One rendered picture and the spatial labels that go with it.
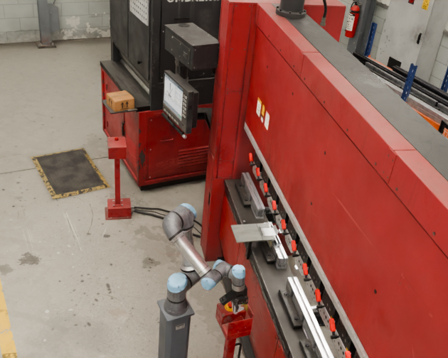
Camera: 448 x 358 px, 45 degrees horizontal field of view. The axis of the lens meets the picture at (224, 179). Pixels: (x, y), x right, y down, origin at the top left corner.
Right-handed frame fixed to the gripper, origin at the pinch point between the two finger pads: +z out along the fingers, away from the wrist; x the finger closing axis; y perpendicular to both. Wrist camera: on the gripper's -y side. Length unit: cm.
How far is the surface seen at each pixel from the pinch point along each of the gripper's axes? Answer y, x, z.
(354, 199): 37, -46, -106
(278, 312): 24.1, -10.6, -1.6
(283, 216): 43, 28, -41
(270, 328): 21.6, -7.1, 15.0
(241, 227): 27, 57, -14
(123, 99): -12, 251, -27
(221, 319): -5.9, 5.6, 9.6
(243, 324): 4.4, -4.7, 6.9
